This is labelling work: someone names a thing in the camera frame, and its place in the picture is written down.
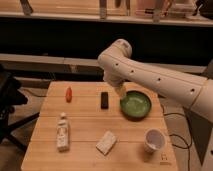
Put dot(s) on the small red pepper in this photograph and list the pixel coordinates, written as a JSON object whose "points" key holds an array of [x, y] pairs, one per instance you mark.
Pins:
{"points": [[68, 95]]}

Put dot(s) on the green ceramic bowl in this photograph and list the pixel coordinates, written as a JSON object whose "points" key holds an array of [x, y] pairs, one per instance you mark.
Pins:
{"points": [[135, 104]]}

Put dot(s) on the black rectangular block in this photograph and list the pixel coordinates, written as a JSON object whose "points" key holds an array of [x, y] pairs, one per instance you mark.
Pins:
{"points": [[104, 100]]}

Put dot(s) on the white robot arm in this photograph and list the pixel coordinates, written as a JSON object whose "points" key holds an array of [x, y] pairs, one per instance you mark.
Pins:
{"points": [[193, 92]]}

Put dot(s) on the black office chair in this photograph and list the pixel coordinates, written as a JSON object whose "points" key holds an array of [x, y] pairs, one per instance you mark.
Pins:
{"points": [[9, 97]]}

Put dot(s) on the white tube bottle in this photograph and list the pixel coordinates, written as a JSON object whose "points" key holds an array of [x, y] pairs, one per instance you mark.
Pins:
{"points": [[62, 133]]}

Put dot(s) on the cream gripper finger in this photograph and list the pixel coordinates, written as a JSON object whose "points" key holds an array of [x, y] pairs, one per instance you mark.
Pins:
{"points": [[121, 91]]}

